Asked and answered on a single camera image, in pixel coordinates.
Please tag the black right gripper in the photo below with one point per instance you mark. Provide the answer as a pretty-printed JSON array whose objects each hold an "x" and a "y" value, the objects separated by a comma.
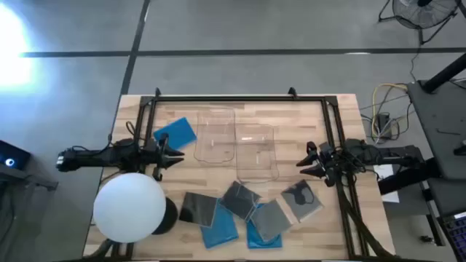
[{"x": 328, "y": 162}]

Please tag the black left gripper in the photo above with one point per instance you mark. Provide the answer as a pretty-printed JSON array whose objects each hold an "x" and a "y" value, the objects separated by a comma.
[{"x": 157, "y": 156}]

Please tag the blue jewel case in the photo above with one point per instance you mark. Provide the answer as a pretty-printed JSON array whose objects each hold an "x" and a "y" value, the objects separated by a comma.
[
  {"x": 222, "y": 233},
  {"x": 255, "y": 242},
  {"x": 180, "y": 131}
]

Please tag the black jewel case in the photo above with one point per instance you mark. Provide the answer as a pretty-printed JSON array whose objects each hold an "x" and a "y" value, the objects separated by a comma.
[
  {"x": 270, "y": 220},
  {"x": 198, "y": 209},
  {"x": 304, "y": 209},
  {"x": 238, "y": 199}
]

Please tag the clear plastic bin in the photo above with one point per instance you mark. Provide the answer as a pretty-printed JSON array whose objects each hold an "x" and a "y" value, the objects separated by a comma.
[
  {"x": 215, "y": 127},
  {"x": 256, "y": 163}
]

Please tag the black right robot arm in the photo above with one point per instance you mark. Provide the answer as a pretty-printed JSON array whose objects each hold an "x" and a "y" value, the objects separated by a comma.
[{"x": 393, "y": 154}]

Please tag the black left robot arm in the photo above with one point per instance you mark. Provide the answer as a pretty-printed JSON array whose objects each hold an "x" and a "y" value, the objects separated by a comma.
[{"x": 109, "y": 156}]

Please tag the black round lamp base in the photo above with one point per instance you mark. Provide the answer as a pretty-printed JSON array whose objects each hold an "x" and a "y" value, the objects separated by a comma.
[{"x": 169, "y": 218}]

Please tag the white globe lamp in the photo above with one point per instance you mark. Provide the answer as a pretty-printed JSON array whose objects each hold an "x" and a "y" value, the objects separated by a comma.
[{"x": 129, "y": 207}]

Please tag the white paper sheet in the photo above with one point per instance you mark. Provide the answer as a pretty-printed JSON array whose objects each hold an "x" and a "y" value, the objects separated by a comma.
[{"x": 386, "y": 172}]

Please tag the black power adapter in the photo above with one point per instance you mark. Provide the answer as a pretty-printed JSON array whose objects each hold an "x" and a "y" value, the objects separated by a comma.
[{"x": 383, "y": 122}]

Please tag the black support beam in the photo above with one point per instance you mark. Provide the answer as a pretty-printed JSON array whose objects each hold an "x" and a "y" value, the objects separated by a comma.
[{"x": 400, "y": 183}]

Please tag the black side desk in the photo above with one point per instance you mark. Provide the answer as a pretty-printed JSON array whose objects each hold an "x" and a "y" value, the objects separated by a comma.
[{"x": 444, "y": 123}]

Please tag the small black floor object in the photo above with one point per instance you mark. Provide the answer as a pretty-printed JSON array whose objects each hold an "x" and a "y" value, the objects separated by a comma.
[{"x": 426, "y": 239}]

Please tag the grey metal stand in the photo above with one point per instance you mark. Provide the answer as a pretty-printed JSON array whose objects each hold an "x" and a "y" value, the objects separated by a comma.
[{"x": 36, "y": 180}]

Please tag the black device with blue light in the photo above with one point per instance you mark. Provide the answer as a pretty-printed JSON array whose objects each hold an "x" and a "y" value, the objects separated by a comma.
[{"x": 14, "y": 154}]

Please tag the black slanted pole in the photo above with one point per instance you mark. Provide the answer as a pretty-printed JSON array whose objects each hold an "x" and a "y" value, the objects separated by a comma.
[{"x": 446, "y": 72}]

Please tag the laptop keyboard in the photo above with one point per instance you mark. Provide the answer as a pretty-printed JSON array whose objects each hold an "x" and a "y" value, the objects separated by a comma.
[{"x": 457, "y": 233}]

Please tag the black floor fan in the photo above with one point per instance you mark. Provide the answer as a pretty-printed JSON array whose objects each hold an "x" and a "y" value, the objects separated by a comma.
[{"x": 424, "y": 14}]

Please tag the black metal table frame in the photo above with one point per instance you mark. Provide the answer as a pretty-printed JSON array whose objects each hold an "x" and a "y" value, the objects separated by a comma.
[{"x": 236, "y": 98}]

